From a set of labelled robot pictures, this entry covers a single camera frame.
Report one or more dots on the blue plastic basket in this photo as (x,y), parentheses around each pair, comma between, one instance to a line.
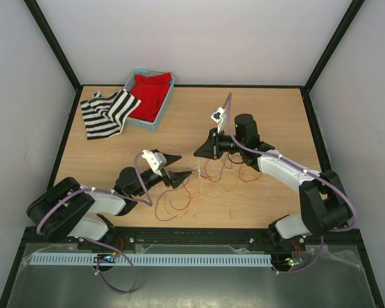
(144,125)

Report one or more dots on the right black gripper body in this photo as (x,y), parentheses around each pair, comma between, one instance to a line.
(227,145)

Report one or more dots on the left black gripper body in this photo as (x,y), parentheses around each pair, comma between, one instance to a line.
(149,181)

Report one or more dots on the black white striped cloth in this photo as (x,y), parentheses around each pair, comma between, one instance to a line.
(105,117)

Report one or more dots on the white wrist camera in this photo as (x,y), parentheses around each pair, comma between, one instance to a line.
(219,117)
(148,155)

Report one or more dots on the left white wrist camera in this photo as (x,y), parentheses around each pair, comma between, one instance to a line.
(148,155)

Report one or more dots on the right circuit board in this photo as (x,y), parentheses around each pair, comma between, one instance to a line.
(293,261)

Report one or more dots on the red cloth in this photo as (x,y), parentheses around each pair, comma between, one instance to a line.
(151,91)

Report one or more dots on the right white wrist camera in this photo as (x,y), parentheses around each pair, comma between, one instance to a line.
(219,117)

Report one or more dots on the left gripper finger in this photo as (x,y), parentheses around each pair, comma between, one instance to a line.
(176,179)
(161,159)

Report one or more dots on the black aluminium frame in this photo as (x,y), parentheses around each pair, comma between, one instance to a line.
(254,239)

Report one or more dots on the circuit board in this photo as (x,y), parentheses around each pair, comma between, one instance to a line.
(293,261)
(105,257)

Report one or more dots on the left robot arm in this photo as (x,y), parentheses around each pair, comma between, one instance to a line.
(70,209)

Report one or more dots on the white zip tie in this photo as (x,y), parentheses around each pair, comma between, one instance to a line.
(197,172)

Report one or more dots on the grey slotted cable duct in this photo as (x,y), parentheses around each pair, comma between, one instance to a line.
(174,260)

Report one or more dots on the left circuit board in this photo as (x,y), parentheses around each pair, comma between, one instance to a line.
(105,257)

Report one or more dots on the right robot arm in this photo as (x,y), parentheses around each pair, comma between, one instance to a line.
(324,205)

